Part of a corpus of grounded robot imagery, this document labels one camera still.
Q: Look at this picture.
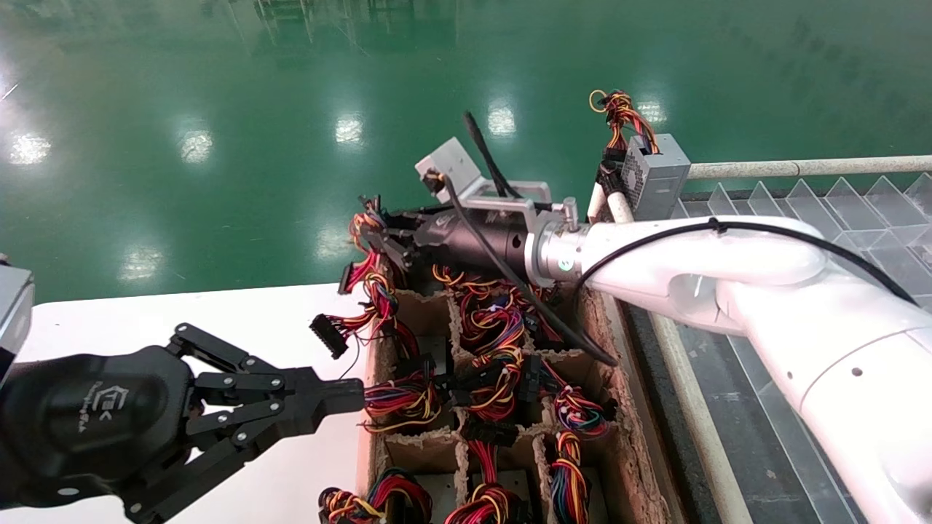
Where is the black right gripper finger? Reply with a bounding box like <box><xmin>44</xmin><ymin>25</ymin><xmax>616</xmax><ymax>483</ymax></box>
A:
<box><xmin>366</xmin><ymin>229</ymin><xmax>423</xmax><ymax>274</ymax></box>
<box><xmin>379</xmin><ymin>208</ymin><xmax>438</xmax><ymax>235</ymax></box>

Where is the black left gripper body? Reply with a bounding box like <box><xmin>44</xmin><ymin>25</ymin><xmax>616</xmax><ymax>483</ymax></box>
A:
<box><xmin>0</xmin><ymin>346</ymin><xmax>201</xmax><ymax>510</ymax></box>

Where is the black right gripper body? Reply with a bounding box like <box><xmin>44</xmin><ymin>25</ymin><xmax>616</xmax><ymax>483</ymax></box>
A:
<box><xmin>415</xmin><ymin>213</ymin><xmax>529</xmax><ymax>281</ymax></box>

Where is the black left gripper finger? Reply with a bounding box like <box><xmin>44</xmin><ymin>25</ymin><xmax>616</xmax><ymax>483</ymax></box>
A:
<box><xmin>169</xmin><ymin>322</ymin><xmax>365</xmax><ymax>405</ymax></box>
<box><xmin>124</xmin><ymin>397</ymin><xmax>365</xmax><ymax>523</ymax></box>

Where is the power supply long black connector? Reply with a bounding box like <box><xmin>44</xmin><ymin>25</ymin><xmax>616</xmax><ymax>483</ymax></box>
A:
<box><xmin>312</xmin><ymin>273</ymin><xmax>422</xmax><ymax>362</ymax></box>

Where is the brown pulp compartment box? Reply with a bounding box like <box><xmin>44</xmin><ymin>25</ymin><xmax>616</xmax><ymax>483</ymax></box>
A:
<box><xmin>357</xmin><ymin>211</ymin><xmax>671</xmax><ymax>524</ymax></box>

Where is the transparent divider rack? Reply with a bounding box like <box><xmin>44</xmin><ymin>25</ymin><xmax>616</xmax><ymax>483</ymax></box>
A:
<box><xmin>626</xmin><ymin>173</ymin><xmax>932</xmax><ymax>524</ymax></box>

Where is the power supply with coloured wires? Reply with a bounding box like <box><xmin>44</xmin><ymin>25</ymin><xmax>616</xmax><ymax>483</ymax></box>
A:
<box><xmin>539</xmin><ymin>364</ymin><xmax>611</xmax><ymax>440</ymax></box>
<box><xmin>444</xmin><ymin>421</ymin><xmax>532</xmax><ymax>524</ymax></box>
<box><xmin>431</xmin><ymin>263</ymin><xmax>510</xmax><ymax>292</ymax></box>
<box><xmin>459</xmin><ymin>290</ymin><xmax>526</xmax><ymax>354</ymax></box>
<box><xmin>450</xmin><ymin>348</ymin><xmax>543</xmax><ymax>424</ymax></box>
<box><xmin>510</xmin><ymin>282</ymin><xmax>567</xmax><ymax>344</ymax></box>
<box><xmin>319</xmin><ymin>468</ymin><xmax>434</xmax><ymax>524</ymax></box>
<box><xmin>548</xmin><ymin>431</ymin><xmax>592</xmax><ymax>524</ymax></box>
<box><xmin>363</xmin><ymin>357</ymin><xmax>443</xmax><ymax>435</ymax></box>

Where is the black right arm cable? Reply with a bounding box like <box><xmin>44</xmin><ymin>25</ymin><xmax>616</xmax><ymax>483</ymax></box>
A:
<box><xmin>435</xmin><ymin>171</ymin><xmax>920</xmax><ymax>368</ymax></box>

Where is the black camera cable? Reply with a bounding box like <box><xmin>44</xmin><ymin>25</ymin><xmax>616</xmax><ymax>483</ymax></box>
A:
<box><xmin>463</xmin><ymin>111</ymin><xmax>521</xmax><ymax>199</ymax></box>

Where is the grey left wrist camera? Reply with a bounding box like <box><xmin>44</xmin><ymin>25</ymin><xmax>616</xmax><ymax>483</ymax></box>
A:
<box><xmin>0</xmin><ymin>262</ymin><xmax>35</xmax><ymax>383</ymax></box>

